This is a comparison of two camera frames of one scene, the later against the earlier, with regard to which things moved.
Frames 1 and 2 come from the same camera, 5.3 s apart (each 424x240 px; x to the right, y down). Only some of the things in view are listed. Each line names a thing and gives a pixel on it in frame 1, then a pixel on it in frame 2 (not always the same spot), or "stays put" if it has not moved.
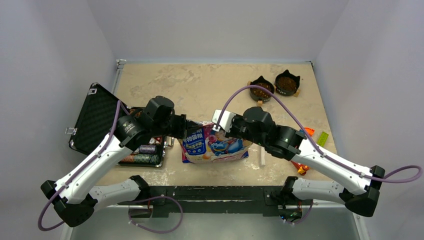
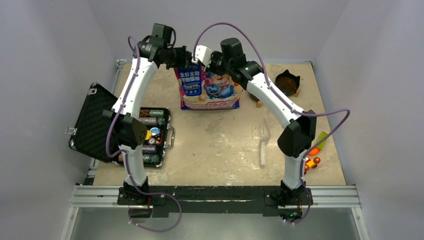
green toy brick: [322, 139] stays put
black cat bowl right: [286, 84] stays put
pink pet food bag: [203, 143] → [199, 89]
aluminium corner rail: [120, 64] stays put
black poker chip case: [93, 123] stays put
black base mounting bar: [165, 199] stays put
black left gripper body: [177, 126] → [176, 57]
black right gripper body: [239, 127] → [219, 64]
